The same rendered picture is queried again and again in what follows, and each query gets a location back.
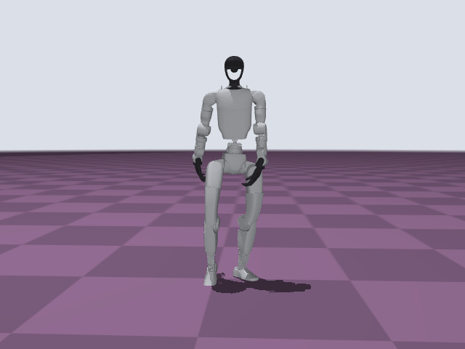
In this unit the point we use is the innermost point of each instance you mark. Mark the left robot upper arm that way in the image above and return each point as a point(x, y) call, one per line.
point(260, 111)

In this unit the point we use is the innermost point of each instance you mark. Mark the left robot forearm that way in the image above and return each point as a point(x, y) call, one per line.
point(261, 146)

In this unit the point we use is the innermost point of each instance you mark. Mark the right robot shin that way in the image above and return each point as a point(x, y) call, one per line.
point(210, 244)

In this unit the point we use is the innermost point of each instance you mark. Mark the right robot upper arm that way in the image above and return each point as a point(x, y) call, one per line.
point(206, 113)

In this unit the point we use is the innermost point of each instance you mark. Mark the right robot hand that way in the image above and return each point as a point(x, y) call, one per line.
point(198, 164)

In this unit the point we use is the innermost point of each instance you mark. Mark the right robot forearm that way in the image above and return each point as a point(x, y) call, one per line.
point(199, 146)

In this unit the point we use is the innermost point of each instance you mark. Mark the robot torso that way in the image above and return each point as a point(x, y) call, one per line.
point(234, 107)

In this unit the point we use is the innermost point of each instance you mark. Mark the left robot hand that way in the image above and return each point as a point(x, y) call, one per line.
point(256, 173)

